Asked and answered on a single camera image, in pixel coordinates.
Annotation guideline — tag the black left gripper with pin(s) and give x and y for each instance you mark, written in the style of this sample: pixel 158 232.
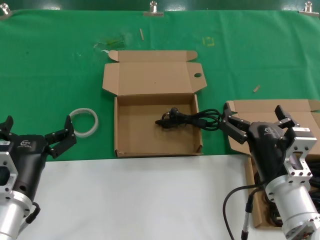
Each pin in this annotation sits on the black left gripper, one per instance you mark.
pixel 27 160

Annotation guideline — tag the clear tape roll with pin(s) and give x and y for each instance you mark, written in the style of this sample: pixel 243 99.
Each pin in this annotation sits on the clear tape roll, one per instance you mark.
pixel 96 122

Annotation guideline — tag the clear tape scraps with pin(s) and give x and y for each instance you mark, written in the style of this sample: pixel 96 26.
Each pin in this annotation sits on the clear tape scraps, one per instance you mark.
pixel 110 41

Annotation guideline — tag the empty open cardboard box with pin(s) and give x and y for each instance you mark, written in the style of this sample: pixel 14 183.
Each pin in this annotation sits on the empty open cardboard box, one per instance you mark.
pixel 140 135

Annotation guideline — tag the green table cloth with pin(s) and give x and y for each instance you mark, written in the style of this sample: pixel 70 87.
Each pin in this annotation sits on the green table cloth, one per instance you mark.
pixel 50 62

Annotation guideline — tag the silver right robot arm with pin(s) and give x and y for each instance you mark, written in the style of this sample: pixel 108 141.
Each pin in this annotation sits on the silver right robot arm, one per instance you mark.
pixel 292 205

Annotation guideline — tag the short wooden piece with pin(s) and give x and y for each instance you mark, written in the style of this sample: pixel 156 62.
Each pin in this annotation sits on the short wooden piece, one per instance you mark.
pixel 256 88

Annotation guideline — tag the thin wooden stick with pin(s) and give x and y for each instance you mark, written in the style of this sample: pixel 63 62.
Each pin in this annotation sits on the thin wooden stick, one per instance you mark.
pixel 141 34

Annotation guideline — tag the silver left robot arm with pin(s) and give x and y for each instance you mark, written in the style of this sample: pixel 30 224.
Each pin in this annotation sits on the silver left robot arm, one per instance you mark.
pixel 12 215

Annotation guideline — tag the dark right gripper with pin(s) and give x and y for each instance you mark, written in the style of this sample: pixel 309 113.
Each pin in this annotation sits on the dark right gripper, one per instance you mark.
pixel 267 152

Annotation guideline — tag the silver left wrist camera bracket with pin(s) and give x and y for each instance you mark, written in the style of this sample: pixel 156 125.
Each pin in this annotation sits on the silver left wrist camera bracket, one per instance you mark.
pixel 6 172

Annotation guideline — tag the silver binder clip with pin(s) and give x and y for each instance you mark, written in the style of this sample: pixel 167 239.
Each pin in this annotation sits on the silver binder clip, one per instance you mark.
pixel 4 11
pixel 153 12
pixel 308 11

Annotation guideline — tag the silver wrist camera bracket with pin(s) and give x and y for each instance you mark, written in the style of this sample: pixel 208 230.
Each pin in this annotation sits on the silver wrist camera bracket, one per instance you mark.
pixel 6 172
pixel 300 147

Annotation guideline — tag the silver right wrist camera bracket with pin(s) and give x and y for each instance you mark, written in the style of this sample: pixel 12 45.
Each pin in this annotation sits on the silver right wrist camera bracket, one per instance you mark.
pixel 300 147

